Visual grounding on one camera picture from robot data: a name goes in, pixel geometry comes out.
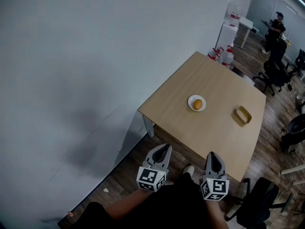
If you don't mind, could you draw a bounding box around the wooden table with white legs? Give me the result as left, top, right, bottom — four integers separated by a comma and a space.
137, 51, 267, 183

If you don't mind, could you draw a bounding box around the person's black clothing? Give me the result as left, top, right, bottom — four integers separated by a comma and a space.
78, 172, 227, 229

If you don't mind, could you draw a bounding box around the person's white shoe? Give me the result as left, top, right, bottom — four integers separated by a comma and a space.
183, 165, 196, 177

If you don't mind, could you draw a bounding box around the person's right forearm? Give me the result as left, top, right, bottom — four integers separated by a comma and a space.
205, 198, 227, 224

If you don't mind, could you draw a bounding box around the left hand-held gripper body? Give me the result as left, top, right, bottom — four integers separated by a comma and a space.
136, 162, 170, 193

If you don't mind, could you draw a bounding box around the yellow rectangular container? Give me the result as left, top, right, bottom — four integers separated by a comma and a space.
232, 105, 253, 128

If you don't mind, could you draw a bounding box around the white round plate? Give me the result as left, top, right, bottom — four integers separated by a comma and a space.
188, 94, 207, 113

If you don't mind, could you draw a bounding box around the small white table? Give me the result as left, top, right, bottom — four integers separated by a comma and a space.
238, 16, 254, 50

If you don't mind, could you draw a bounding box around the white cabinet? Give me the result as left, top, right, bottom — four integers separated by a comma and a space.
214, 2, 240, 57

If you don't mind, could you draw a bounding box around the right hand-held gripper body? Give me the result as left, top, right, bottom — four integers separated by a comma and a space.
199, 174, 230, 201

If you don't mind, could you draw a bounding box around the black office chair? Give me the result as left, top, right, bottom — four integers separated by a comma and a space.
291, 48, 305, 78
252, 38, 296, 97
280, 114, 305, 155
224, 176, 294, 229

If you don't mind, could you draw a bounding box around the person's left forearm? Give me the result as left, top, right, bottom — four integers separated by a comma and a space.
104, 188, 149, 222

